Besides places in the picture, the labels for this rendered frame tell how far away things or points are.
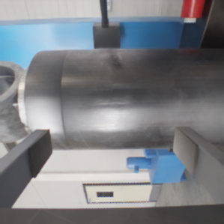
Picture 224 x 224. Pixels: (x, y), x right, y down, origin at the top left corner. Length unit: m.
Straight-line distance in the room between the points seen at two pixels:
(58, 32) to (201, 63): 0.55
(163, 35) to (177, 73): 0.45
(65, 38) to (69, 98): 0.48
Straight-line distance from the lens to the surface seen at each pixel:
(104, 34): 0.61
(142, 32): 0.71
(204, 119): 0.30
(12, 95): 0.35
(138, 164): 3.06
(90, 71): 0.27
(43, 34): 0.74
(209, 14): 0.53
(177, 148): 0.17
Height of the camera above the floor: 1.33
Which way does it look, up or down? level
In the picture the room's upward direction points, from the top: 91 degrees counter-clockwise
